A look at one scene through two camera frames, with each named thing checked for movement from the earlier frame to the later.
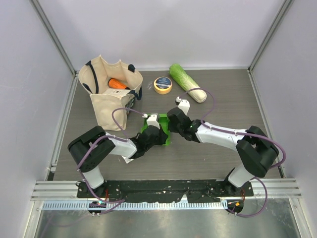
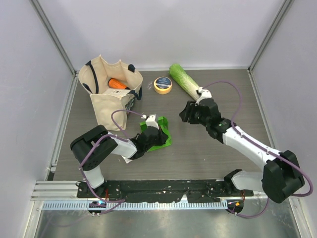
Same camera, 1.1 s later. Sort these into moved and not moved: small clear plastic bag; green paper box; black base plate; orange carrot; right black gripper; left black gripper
Moved: green paper box; right black gripper
Not moved: orange carrot; black base plate; left black gripper; small clear plastic bag
